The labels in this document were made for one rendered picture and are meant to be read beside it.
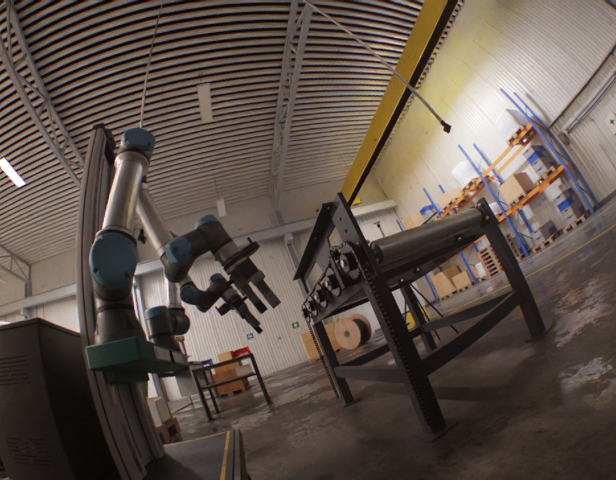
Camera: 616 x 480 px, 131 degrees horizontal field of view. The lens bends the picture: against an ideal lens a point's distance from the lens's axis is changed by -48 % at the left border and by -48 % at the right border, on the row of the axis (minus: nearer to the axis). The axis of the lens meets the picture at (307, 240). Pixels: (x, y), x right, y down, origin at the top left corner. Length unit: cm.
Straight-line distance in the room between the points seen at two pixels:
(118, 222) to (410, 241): 114
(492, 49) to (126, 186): 1111
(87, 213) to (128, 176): 35
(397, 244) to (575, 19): 984
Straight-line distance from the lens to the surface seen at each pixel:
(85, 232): 107
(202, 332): 1194
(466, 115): 1165
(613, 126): 945
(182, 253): 72
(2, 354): 104
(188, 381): 549
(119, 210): 74
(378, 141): 988
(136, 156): 87
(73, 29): 853
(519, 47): 1075
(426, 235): 135
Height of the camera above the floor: 59
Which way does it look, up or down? 21 degrees up
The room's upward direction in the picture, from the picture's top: 22 degrees counter-clockwise
